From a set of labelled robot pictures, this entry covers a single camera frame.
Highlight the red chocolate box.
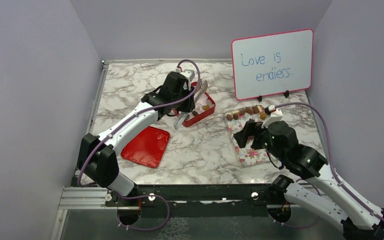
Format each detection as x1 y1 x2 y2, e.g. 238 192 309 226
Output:
173 80 216 130

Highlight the floral serving tray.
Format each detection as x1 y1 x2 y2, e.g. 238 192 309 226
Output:
224 104 273 167

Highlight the caramel swirl chocolate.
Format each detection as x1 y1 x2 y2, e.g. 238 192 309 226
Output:
259 112 267 120

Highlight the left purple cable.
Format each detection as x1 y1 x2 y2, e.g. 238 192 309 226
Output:
76 59 202 186

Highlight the pink framed whiteboard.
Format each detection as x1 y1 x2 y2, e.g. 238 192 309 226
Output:
230 28 314 101

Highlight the red box lid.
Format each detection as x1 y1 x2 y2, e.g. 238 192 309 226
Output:
120 126 171 169

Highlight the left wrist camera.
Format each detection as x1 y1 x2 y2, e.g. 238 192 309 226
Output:
180 69 195 90

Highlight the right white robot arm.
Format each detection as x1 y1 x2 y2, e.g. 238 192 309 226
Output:
233 120 384 240

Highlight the brown oval chocolate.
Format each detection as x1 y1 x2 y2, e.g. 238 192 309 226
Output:
225 114 234 121

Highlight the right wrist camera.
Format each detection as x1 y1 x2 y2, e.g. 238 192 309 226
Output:
262 105 283 128

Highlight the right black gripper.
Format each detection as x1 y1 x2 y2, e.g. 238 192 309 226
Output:
233 119 286 162

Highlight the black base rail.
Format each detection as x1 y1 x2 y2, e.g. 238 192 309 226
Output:
105 183 286 218

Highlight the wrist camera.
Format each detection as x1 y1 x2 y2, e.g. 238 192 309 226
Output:
180 69 195 90
262 105 283 128

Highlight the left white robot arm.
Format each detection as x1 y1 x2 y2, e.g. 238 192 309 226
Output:
77 69 196 206

